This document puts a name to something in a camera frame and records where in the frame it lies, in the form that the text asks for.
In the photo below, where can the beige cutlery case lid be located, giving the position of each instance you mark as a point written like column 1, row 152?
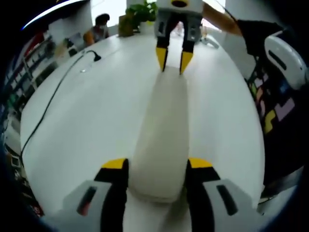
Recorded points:
column 164, row 133

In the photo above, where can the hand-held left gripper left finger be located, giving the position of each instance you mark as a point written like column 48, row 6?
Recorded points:
column 113, row 193

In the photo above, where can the green potted plant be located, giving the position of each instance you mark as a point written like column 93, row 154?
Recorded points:
column 142, row 12

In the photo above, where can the white worn device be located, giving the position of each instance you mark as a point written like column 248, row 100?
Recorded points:
column 282, row 58

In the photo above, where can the brown box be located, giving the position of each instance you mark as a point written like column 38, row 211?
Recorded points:
column 125, row 26

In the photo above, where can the white plant pot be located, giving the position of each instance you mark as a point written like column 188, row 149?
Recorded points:
column 146, row 27

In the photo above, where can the shelving with white boxes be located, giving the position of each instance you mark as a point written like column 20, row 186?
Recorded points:
column 31, row 65

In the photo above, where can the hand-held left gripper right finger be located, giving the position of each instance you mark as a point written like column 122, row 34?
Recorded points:
column 202, row 193

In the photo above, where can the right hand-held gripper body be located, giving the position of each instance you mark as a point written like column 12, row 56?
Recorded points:
column 164, row 3

